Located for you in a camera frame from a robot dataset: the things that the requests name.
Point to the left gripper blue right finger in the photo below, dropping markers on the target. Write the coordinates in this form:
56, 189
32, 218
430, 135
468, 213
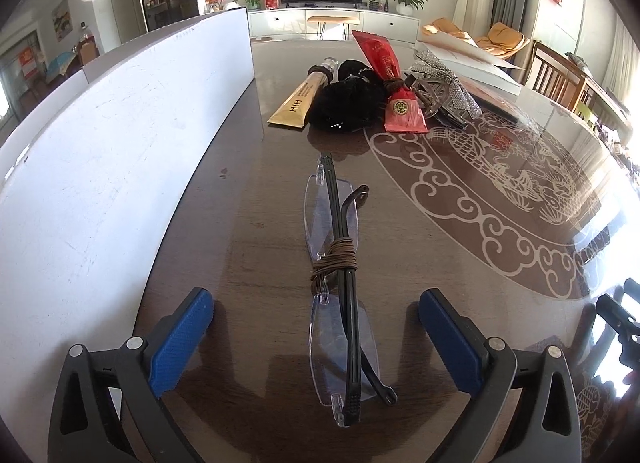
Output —
545, 423

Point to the bagged dark clothing package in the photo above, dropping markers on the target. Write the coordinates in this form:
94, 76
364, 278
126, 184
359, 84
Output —
494, 104

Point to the flat white box with lid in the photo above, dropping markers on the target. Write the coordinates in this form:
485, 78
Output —
469, 61

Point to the gold cosmetic tube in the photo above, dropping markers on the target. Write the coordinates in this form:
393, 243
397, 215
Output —
293, 111

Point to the clear glass hair clip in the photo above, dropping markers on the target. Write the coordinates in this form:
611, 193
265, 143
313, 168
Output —
435, 101

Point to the black velvet pouch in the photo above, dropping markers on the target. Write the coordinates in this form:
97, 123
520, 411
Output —
355, 101

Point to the rhinestone silver bow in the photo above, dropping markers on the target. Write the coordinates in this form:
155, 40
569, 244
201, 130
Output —
432, 74

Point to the wooden dining chair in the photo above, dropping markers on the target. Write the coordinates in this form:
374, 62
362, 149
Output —
554, 76

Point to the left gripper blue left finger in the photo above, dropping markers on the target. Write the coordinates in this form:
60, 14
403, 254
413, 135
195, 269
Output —
84, 425

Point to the white tv cabinet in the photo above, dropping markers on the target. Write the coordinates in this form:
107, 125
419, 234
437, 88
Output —
330, 24

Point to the rimless eyeglasses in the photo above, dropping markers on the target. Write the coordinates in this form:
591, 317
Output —
342, 352

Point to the red snack packet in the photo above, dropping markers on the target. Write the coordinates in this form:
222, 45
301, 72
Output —
402, 109

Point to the large white open box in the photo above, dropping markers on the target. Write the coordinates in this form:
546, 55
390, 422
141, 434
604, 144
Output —
89, 184

